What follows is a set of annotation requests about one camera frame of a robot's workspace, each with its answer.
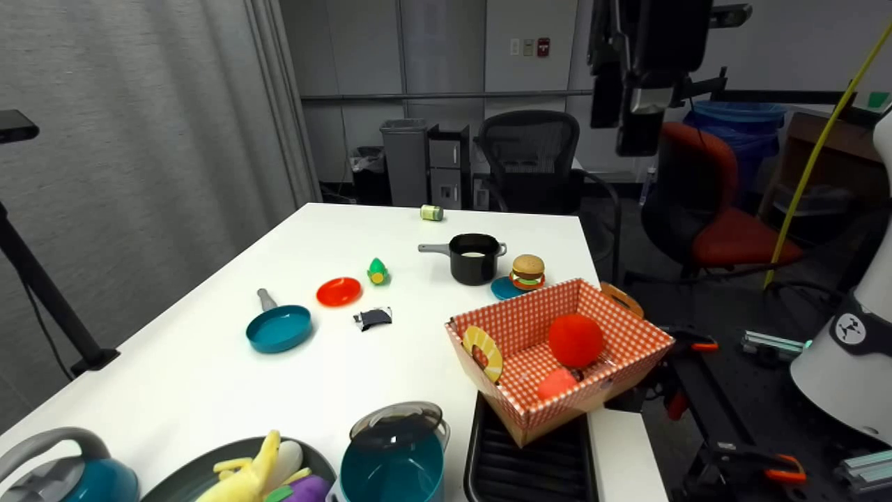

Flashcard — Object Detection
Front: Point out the orange black clamp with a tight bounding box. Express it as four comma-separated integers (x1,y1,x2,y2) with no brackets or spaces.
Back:
706,439,808,487

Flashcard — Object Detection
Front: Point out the green yellow toy fruit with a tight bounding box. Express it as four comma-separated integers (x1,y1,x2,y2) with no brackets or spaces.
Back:
367,255,391,286

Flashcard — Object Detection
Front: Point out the black saucepan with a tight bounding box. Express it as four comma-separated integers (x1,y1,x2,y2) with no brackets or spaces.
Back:
419,234,508,283

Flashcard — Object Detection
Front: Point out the dark plate with toys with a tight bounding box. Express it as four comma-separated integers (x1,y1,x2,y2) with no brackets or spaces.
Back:
143,435,338,502

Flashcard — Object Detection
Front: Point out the black camera tripod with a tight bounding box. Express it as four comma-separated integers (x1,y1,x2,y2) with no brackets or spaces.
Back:
0,108,118,373

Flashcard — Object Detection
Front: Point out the red checkered paper basket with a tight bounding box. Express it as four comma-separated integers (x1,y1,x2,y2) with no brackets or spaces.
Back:
447,278,675,446

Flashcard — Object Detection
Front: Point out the grey cabinet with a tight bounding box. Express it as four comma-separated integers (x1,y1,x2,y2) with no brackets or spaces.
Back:
381,119,426,207

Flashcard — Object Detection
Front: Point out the small teal plate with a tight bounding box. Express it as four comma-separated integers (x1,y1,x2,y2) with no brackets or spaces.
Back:
490,276,518,301

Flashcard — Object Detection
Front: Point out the black ridged tray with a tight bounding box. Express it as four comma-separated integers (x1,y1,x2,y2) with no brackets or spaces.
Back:
464,395,600,502

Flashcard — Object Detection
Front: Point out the small black white packet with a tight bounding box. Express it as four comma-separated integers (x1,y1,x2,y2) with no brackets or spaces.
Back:
353,306,394,331

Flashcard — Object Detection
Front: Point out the small green can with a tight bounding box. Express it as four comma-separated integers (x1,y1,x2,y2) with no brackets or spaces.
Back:
422,204,443,223

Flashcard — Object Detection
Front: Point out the teal frying pan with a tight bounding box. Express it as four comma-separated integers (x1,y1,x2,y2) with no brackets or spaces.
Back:
246,286,313,353

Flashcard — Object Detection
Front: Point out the teal kettle grey handle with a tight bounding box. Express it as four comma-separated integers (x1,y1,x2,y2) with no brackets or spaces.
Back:
0,426,139,502

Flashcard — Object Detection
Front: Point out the yellow toy banana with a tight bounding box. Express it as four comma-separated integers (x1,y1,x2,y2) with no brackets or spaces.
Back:
196,432,313,502

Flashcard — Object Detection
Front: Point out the blue plastic bin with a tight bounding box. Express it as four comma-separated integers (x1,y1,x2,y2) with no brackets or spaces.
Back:
685,99,785,207

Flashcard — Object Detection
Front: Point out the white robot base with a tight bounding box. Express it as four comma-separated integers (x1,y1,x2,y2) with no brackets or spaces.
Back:
788,115,892,442

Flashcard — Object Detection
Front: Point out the red plate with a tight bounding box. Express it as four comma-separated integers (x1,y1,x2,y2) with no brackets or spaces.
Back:
314,276,362,306

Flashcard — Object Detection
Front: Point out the red office chair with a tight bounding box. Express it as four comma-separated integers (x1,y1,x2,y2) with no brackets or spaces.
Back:
641,122,802,276

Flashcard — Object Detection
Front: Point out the small orange ball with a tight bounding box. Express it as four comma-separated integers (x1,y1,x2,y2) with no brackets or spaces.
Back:
537,367,576,399

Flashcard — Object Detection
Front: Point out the red fuzzy ball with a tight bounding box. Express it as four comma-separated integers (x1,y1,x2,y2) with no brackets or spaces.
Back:
546,315,606,370

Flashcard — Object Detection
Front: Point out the yellow pole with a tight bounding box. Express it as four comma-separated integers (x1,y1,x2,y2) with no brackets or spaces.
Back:
762,20,892,289

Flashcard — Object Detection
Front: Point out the purple toy eggplant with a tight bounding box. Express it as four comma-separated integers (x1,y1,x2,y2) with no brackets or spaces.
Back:
284,473,330,502

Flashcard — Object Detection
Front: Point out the black mesh office chair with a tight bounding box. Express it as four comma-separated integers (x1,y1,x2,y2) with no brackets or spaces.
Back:
473,108,622,278

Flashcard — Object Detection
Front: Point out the teal pot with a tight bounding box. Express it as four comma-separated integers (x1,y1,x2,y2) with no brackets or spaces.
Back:
339,402,452,502

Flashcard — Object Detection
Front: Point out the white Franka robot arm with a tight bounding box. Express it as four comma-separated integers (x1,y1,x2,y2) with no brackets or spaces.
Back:
589,0,753,156

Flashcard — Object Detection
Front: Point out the toy hamburger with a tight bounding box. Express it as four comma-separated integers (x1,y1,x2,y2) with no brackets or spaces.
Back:
510,254,544,289

